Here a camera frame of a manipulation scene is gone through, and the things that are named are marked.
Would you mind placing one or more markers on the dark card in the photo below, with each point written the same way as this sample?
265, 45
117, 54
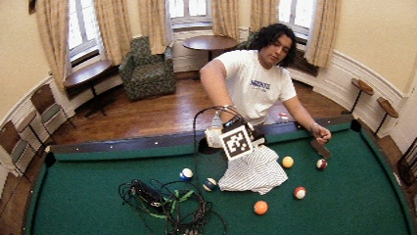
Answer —
319, 149

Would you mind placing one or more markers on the white striped cloth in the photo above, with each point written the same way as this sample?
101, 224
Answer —
253, 173

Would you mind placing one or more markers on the white marker cube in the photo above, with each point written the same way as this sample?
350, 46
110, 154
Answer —
235, 142

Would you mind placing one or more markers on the red and white small object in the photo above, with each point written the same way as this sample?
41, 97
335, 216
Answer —
282, 117

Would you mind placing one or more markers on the maroon striped billiard ball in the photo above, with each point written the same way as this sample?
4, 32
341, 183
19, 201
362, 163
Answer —
321, 164

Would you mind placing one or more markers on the yellow billiard ball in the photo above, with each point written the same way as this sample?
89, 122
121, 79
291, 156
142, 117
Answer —
286, 162

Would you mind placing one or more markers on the white crumpled object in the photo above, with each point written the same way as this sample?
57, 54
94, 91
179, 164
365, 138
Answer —
211, 137

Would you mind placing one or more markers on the person in white t-shirt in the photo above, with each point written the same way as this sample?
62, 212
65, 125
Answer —
253, 81

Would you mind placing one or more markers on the small round wooden stand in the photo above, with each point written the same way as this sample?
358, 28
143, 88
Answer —
386, 108
361, 87

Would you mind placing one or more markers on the red striped billiard ball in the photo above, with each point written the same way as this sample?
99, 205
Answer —
299, 192

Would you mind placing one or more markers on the blue striped billiard ball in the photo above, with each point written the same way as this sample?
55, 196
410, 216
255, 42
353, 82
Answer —
209, 184

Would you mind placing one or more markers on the dark wooden rack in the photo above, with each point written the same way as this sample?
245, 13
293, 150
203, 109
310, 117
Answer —
407, 163

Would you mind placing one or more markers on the blue and white billiard ball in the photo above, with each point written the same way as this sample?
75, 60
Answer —
186, 174

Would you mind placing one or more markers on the green felt pool table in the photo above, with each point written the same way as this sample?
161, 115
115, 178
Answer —
217, 196

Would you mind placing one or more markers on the orange billiard ball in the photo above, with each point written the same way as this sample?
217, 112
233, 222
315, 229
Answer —
259, 207

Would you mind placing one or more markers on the round wooden table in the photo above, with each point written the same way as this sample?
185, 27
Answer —
209, 43

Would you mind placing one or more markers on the black box device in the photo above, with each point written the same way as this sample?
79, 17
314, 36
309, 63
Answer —
147, 193

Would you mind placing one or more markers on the green patterned armchair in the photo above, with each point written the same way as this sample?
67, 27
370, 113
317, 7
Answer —
147, 71

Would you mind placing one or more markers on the beige curtain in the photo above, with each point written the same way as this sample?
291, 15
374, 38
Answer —
225, 18
322, 32
51, 36
263, 13
113, 29
151, 24

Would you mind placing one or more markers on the window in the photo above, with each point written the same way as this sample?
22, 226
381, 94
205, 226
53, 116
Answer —
295, 14
82, 27
189, 11

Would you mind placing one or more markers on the semicircular wooden side table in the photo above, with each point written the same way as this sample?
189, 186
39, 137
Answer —
89, 75

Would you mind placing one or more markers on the wooden chair with green seat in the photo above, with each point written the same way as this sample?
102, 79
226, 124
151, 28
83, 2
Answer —
47, 109
14, 147

